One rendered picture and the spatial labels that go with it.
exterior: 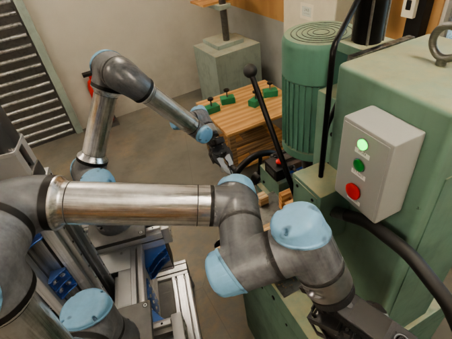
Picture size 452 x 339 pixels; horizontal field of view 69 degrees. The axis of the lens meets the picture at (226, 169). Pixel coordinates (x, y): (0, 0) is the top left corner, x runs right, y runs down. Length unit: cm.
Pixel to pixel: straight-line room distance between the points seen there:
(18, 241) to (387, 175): 55
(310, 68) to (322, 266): 44
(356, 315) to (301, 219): 19
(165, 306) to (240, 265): 136
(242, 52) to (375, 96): 264
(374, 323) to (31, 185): 57
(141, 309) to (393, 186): 83
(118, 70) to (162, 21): 268
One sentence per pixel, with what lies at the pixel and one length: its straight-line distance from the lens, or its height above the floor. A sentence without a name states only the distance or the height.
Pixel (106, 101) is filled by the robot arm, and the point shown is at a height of 125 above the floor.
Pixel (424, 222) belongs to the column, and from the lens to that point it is 65.
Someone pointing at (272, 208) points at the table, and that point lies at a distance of 118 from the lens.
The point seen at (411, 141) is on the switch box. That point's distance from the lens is 52.
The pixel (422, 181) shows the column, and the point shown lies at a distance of 58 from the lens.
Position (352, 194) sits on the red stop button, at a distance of 58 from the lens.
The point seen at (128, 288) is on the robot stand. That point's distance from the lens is 130.
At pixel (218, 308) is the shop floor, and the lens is 200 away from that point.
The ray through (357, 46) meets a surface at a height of 152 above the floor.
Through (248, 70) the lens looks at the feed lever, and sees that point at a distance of 83.
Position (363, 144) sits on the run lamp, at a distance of 52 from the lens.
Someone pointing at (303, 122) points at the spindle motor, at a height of 132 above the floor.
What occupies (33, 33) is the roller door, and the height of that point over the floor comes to 104.
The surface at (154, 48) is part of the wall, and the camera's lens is 382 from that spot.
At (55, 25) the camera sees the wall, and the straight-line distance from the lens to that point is 360.
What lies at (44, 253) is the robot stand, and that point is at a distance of 106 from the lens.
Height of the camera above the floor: 176
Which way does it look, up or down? 39 degrees down
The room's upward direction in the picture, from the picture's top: 8 degrees counter-clockwise
